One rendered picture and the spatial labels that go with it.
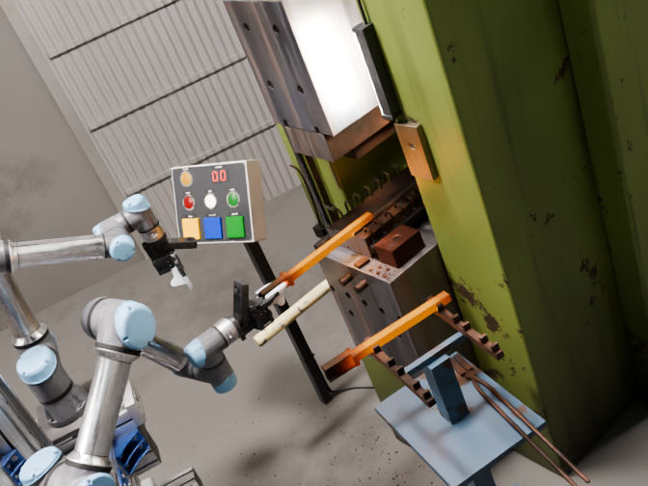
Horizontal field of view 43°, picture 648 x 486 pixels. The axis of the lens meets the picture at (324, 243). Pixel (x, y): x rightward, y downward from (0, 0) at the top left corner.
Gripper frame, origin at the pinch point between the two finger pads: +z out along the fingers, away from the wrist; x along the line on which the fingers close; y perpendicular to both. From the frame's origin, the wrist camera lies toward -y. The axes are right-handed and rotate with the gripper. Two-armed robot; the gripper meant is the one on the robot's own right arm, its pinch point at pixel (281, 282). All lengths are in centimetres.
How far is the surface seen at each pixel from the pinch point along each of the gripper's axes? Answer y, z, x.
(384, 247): 2.3, 28.4, 15.5
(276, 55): -60, 27, 0
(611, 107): -18, 86, 58
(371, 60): -55, 37, 27
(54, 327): 100, -33, -260
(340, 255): 8.8, 24.7, -4.8
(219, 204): -7, 13, -51
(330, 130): -38.1, 27.2, 12.3
